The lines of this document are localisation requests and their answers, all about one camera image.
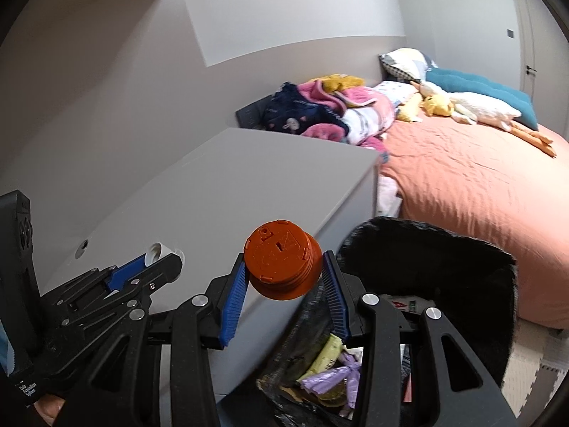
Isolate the orange ribbed plastic cap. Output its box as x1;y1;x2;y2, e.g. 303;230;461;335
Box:
243;220;323;301

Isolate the purple pleated paper wrapper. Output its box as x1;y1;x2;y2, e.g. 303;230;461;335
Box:
299;348;363;411

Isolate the white AD milk bottle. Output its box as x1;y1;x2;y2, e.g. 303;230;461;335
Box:
381;294;434;315

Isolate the black trash bin bag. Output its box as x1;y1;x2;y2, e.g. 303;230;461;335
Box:
257;217;517;426

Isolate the left hand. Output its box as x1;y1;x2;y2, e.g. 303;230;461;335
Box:
34;395;65;426

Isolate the yellow snack wrapper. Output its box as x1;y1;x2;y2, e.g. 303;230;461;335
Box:
298;333;343;382

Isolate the bed with orange sheet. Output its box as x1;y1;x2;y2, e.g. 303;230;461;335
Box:
381;117;568;329

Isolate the pink fleece blanket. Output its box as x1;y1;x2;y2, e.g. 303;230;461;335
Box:
297;79;395;163

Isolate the foam puzzle floor mat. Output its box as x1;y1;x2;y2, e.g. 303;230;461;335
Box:
501;319;568;426

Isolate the dotted white pillow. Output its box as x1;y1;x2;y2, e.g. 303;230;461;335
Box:
373;80;419;107

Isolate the mustard yellow cloth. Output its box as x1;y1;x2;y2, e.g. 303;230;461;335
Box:
314;73;365;94

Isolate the yellow duck plush toy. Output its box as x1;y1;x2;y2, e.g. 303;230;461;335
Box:
420;94;454;117

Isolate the white goose plush toy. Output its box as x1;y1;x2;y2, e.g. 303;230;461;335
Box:
411;81;557;158

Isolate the teal tufted cushion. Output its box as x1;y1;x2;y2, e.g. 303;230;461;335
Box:
425;68;538;131

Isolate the checkered white pillow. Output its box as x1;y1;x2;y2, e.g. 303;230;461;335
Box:
379;47;438;83

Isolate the grey door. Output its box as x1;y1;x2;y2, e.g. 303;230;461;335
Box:
514;0;568;135

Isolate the metal cable grommet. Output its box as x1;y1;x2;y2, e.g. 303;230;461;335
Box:
74;239;89;259

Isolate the black wall switch panel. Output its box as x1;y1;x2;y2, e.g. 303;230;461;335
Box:
235;95;272;130

